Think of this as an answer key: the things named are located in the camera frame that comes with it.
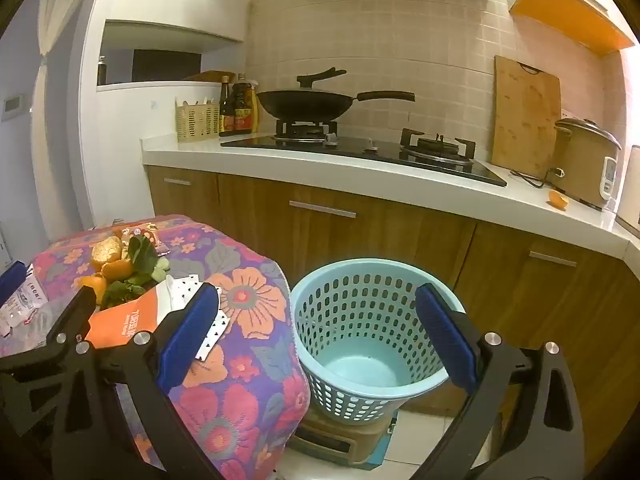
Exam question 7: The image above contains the beige perforated utensil holder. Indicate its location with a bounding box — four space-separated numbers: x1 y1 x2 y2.
175 97 221 144

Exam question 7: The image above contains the orange and white carton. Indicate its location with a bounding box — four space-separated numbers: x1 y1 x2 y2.
84 280 201 351

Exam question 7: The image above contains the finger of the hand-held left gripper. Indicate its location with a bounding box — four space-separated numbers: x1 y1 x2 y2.
0 261 27 306
0 288 97 401

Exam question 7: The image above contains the orange wall cabinet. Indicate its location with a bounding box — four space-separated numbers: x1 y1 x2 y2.
509 0 640 57

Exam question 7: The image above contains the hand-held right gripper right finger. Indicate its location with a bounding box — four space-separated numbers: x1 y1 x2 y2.
412 282 587 480

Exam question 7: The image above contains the light blue perforated basket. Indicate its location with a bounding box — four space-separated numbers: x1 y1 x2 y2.
290 258 468 426

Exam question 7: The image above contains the floral tablecloth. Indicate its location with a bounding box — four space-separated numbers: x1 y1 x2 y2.
0 215 311 480

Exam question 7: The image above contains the red label sauce bottle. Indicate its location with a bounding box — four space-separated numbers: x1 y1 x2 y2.
232 74 256 135

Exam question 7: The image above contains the blue board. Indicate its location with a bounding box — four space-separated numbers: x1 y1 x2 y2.
367 410 402 472

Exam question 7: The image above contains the white printed packet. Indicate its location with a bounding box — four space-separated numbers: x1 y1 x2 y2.
0 266 47 341

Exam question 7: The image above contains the red snack wrapper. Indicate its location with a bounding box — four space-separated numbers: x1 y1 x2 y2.
131 224 173 257

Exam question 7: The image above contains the wooden kitchen cabinet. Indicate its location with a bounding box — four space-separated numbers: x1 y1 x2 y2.
145 165 640 461

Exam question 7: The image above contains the green leafy vegetable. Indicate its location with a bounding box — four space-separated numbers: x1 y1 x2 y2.
101 275 147 309
127 235 160 274

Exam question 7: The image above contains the orange peel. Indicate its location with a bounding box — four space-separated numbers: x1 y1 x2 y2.
102 259 136 281
80 275 108 303

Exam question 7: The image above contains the white dotted paper wrapper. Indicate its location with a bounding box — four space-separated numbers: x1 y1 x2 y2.
172 274 236 363

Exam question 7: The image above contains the black power cable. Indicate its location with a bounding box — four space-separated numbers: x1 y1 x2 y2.
507 167 566 192

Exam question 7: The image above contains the black burner grate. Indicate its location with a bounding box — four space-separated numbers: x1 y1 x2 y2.
399 129 477 167
272 120 339 143

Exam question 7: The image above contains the beige rice cooker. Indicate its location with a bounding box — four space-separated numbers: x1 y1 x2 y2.
553 117 623 210

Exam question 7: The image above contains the black glass gas stove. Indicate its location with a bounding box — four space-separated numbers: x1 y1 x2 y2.
220 127 507 189

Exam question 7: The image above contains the brown stool under basket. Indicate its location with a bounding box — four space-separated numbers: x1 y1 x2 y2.
290 400 399 469

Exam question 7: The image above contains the bamboo cutting board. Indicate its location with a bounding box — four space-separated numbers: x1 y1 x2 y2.
491 55 562 179

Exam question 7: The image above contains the black wok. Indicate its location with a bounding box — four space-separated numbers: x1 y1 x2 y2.
255 89 417 122

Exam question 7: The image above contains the yellow oil bottle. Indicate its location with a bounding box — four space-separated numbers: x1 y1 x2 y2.
252 82 264 134

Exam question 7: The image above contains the black utensil handle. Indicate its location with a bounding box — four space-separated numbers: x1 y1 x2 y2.
296 67 347 89

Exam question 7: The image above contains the dark sauce bottle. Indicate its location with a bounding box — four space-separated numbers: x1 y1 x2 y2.
218 76 236 137

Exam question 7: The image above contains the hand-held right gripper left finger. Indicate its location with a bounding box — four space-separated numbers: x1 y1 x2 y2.
50 282 226 480

